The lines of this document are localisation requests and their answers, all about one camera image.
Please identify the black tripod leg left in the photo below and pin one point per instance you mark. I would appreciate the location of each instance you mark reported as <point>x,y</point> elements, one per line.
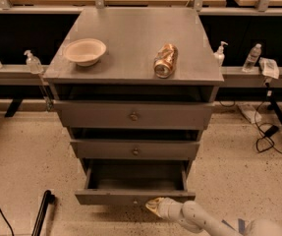
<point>47,199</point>

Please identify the white crumpled cloth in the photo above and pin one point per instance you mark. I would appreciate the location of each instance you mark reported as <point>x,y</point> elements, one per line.
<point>269,68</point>

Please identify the grey middle drawer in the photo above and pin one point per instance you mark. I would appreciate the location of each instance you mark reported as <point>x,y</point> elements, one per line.
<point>138,149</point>

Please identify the white power strip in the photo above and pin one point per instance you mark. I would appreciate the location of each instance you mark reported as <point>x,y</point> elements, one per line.
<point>249,113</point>

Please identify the clear plastic water bottle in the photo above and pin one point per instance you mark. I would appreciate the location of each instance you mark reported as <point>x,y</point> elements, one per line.
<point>252,58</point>

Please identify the grey top drawer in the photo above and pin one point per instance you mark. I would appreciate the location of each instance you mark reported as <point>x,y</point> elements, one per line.
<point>134,115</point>

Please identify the grey drawer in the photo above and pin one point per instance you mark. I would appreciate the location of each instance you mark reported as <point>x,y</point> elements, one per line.
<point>123,182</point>
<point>138,149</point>
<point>134,115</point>

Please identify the clear pump sanitizer bottle left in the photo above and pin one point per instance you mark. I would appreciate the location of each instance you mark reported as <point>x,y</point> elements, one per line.
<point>33,63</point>

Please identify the crushed orange soda can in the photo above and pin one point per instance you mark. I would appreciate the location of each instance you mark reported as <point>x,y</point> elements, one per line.
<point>165,61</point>

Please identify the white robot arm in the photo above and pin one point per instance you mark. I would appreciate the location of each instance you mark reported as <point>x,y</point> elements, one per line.
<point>191,216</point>

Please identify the beige paper bowl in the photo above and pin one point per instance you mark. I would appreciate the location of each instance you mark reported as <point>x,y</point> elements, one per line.
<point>85,52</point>

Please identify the grey bottom drawer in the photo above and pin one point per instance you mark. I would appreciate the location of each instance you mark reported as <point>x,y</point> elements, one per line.
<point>123,182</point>

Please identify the clear pump sanitizer bottle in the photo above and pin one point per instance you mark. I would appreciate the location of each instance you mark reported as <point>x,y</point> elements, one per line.
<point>219,54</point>
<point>33,63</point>

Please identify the grey wooden drawer cabinet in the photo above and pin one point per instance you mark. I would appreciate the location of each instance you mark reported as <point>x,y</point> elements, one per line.
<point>133,37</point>

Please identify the clear pump sanitizer bottle right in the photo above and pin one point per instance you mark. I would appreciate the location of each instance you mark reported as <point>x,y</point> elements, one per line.
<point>219,54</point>

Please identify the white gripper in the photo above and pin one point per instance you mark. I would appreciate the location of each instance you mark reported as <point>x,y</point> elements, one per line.
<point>166,208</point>

